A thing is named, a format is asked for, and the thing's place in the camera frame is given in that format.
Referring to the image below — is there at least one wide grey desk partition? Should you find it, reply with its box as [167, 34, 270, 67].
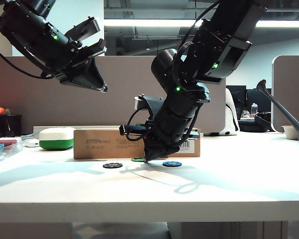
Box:
[0, 56, 227, 136]

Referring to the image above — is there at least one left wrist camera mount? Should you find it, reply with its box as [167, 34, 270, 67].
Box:
[64, 16, 102, 43]

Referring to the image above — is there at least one long ceiling light strip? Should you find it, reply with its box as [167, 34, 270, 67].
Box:
[104, 19, 299, 28]

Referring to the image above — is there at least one black bag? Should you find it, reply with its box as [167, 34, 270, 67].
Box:
[239, 112, 272, 133]

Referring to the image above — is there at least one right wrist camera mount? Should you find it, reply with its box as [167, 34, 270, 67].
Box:
[134, 94, 165, 125]

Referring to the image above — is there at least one narrow grey desk partition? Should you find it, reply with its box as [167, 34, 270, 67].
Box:
[271, 55, 299, 133]

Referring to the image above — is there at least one small white case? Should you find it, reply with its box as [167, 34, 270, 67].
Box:
[23, 138, 40, 148]

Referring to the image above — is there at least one black computer monitor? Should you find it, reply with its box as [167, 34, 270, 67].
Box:
[246, 89, 272, 118]
[225, 85, 247, 118]

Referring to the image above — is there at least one white and black figure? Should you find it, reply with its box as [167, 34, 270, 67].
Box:
[218, 89, 240, 136]

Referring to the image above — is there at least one white paper bowl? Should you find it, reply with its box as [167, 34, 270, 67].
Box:
[280, 125, 299, 140]

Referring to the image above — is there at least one brown cardboard box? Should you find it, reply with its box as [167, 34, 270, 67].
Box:
[73, 128, 201, 159]

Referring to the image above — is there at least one black cup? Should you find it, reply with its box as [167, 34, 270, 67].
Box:
[0, 115, 22, 139]

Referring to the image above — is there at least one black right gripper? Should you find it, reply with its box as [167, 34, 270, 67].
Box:
[119, 123, 201, 163]

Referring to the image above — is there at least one black poker chip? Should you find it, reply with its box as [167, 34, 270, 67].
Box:
[102, 162, 124, 169]

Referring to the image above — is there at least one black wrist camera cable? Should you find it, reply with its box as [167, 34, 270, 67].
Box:
[125, 109, 150, 142]

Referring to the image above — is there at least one white and green case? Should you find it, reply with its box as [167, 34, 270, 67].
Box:
[38, 127, 75, 150]

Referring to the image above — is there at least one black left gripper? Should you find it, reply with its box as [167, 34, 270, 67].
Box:
[43, 38, 109, 94]

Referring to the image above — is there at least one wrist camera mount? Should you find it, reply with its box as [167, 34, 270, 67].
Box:
[64, 16, 102, 43]
[134, 94, 165, 125]

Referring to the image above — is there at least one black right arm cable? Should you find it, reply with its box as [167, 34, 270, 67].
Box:
[172, 0, 221, 87]

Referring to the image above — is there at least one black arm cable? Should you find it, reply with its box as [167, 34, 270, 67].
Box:
[172, 0, 221, 87]
[0, 44, 56, 80]

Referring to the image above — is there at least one clear plastic chip tray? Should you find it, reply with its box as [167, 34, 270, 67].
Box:
[0, 137, 23, 165]

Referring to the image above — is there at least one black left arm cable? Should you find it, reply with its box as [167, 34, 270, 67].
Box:
[0, 44, 56, 80]

